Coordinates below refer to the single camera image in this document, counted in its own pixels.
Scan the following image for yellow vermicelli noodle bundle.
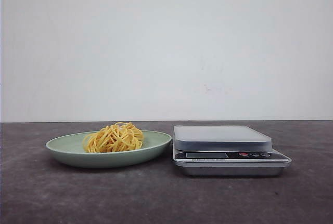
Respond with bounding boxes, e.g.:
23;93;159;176
82;122;144;153

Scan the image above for pale green plate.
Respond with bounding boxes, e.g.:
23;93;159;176
46;130;172;169

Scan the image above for silver electronic kitchen scale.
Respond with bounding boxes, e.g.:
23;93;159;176
173;125;292;176

